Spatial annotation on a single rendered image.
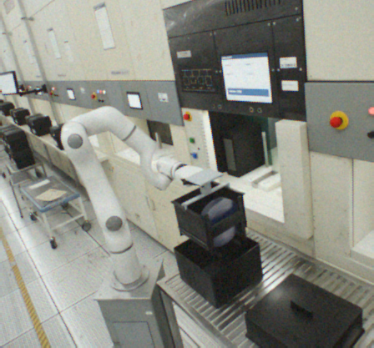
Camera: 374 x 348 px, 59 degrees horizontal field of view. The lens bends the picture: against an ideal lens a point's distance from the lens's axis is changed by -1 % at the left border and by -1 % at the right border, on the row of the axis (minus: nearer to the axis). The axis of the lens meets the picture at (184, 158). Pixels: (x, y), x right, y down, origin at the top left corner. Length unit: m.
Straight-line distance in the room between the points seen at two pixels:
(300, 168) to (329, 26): 0.54
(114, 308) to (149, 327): 0.19
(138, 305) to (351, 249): 0.95
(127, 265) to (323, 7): 1.31
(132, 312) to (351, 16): 1.48
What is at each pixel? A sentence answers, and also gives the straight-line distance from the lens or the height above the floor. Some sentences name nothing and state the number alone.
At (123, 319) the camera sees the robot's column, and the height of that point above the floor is 0.63.
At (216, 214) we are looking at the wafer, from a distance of 1.34.
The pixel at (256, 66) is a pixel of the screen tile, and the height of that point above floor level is 1.63.
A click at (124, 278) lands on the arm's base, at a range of 1.69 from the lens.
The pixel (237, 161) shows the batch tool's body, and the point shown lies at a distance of 2.20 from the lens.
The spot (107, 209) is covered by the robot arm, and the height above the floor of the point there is 1.19.
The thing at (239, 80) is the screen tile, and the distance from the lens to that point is 1.61.
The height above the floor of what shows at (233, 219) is 1.09.
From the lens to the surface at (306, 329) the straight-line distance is 1.27.
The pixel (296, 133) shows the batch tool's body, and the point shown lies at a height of 1.37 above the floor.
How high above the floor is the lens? 1.82
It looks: 20 degrees down
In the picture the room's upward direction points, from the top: 11 degrees counter-clockwise
